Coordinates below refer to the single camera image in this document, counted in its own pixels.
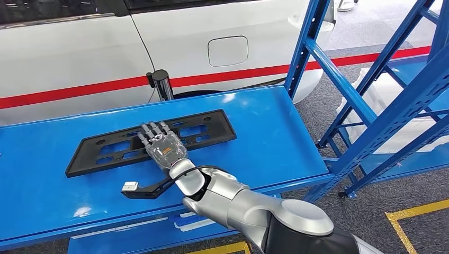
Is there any blue metal shelf rack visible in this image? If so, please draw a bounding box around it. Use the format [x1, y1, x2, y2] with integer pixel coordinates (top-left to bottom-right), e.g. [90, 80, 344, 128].
[0, 0, 449, 254]
[324, 0, 449, 199]

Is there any red barrier belt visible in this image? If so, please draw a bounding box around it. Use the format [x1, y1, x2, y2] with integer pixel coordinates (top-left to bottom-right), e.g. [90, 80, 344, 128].
[0, 75, 150, 110]
[170, 46, 432, 88]

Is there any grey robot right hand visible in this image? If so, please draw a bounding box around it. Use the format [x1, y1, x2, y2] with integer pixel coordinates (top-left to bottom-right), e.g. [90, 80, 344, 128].
[138, 121, 188, 173]

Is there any black barrier post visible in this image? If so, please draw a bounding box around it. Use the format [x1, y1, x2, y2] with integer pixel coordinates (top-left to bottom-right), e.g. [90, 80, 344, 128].
[146, 69, 174, 102]

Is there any yellow floor tape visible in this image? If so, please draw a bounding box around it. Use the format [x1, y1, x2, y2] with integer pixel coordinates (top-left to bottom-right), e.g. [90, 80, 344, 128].
[186, 241, 252, 254]
[384, 199, 449, 254]

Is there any white plastic crate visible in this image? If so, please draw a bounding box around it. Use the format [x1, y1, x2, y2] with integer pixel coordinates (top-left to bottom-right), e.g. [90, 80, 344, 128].
[336, 102, 449, 155]
[351, 67, 416, 113]

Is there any black plastic plate holder part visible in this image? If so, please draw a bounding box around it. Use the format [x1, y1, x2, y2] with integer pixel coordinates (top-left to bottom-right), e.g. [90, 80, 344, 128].
[65, 109, 237, 178]

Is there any black camera bracket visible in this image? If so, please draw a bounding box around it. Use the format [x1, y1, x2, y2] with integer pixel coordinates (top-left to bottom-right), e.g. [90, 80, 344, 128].
[121, 176, 176, 200]

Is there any white car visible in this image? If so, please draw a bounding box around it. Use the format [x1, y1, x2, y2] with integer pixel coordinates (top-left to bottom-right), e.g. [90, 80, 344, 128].
[0, 0, 336, 126]

